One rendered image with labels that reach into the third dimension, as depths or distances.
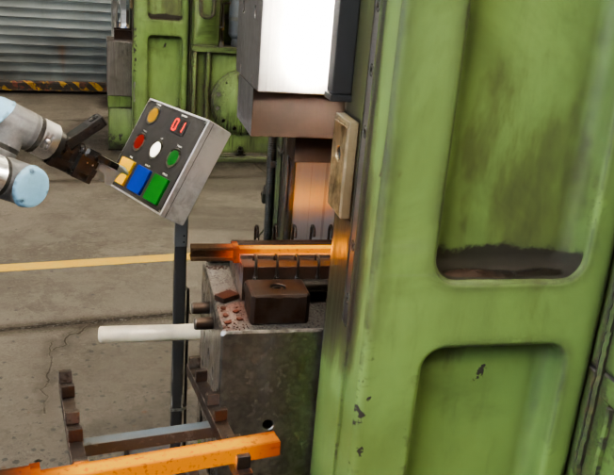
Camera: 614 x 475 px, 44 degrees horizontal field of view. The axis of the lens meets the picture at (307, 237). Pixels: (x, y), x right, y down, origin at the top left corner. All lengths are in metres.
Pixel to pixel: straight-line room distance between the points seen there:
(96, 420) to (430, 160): 2.00
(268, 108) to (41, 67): 8.06
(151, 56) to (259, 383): 5.09
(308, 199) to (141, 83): 4.65
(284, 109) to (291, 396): 0.58
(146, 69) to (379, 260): 5.31
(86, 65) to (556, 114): 8.46
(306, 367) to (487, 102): 0.65
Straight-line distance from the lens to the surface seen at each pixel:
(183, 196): 2.03
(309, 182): 1.85
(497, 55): 1.27
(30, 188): 1.72
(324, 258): 1.69
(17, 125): 1.84
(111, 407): 3.00
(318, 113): 1.54
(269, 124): 1.53
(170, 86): 6.51
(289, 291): 1.53
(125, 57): 6.66
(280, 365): 1.56
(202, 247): 1.65
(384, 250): 1.21
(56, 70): 9.52
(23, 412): 3.02
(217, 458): 1.09
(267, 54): 1.45
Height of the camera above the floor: 1.59
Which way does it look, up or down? 19 degrees down
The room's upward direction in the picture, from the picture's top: 5 degrees clockwise
